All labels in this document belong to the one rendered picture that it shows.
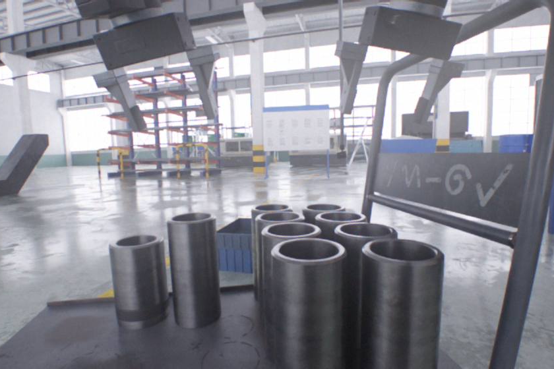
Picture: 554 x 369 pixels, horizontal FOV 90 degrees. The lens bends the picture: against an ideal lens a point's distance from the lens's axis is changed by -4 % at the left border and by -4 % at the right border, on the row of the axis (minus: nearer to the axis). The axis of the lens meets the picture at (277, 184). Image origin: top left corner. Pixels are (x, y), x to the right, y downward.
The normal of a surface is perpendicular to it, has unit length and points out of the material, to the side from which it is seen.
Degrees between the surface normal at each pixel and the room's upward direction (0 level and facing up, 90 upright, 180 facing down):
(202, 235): 90
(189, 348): 0
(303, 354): 90
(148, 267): 90
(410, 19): 113
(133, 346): 0
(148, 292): 90
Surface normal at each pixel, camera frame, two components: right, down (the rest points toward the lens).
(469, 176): -0.98, -0.09
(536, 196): -0.72, -0.02
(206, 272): 0.69, 0.06
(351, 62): 0.11, 0.50
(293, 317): -0.46, 0.11
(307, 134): -0.12, 0.11
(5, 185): 0.97, 0.00
